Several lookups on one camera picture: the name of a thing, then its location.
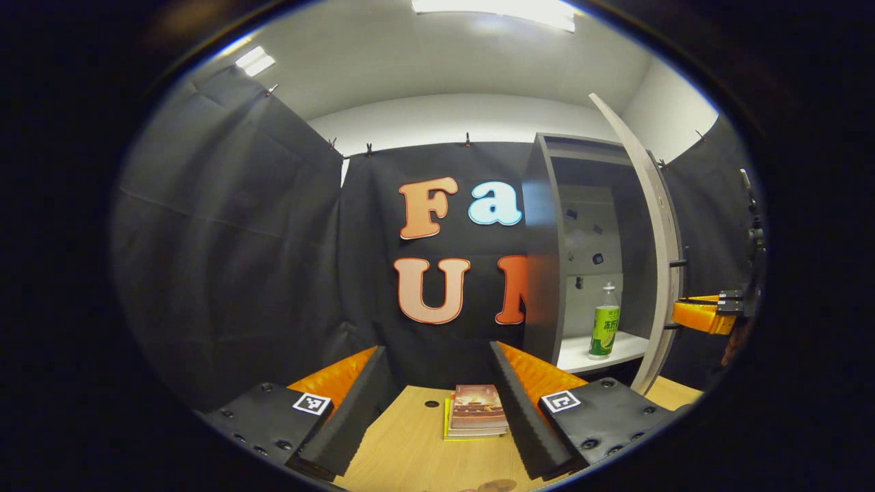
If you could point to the grey cabinet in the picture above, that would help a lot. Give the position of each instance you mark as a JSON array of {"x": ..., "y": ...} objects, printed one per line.
[{"x": 543, "y": 273}]

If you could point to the green label bottle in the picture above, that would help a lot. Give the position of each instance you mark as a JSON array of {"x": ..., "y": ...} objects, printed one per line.
[{"x": 603, "y": 335}]

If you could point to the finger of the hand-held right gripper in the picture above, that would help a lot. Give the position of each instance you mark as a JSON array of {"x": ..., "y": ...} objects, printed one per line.
[
  {"x": 697, "y": 319},
  {"x": 697, "y": 299}
]

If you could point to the yellow cover book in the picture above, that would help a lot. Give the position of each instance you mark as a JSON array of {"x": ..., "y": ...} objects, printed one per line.
[{"x": 447, "y": 424}]

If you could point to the small ceiling light panel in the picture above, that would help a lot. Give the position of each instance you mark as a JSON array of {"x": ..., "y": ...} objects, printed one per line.
[{"x": 254, "y": 60}]

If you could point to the white cabinet shelf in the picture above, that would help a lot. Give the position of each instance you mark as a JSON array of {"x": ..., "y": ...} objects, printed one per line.
[{"x": 629, "y": 345}]

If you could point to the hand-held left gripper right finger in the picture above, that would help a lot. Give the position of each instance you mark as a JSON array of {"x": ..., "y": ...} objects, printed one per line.
[{"x": 519, "y": 424}]

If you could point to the black backdrop cloth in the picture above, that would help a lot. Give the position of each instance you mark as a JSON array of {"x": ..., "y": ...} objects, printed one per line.
[{"x": 239, "y": 239}]

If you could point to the row of black cloth clips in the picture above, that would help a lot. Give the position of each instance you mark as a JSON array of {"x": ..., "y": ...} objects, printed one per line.
[{"x": 369, "y": 148}]

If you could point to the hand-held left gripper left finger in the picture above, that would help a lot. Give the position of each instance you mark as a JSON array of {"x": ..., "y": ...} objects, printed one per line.
[{"x": 355, "y": 424}]

